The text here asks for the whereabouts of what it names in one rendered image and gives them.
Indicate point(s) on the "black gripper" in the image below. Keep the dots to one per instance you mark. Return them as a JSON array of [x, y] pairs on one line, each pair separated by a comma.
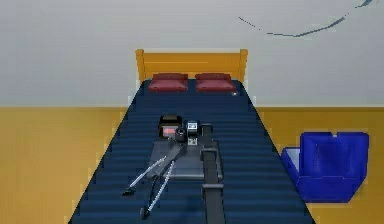
[[180, 134]]

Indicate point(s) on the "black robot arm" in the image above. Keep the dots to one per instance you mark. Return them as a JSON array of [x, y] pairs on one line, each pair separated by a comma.
[[212, 173]]

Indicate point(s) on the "black box with red face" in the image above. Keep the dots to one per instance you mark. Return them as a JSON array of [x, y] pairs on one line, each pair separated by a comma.
[[169, 130]]

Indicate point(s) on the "red pillow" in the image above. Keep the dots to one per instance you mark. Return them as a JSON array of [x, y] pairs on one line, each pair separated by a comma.
[[215, 85], [167, 85]]

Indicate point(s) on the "wooden bed with blue cover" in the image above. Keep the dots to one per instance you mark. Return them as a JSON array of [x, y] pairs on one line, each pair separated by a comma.
[[253, 153]]

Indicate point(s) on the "small white object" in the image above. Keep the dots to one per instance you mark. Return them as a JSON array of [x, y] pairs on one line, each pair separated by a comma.
[[234, 94]]

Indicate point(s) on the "open blue box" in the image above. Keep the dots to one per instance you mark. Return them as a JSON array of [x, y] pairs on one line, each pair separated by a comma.
[[330, 166]]

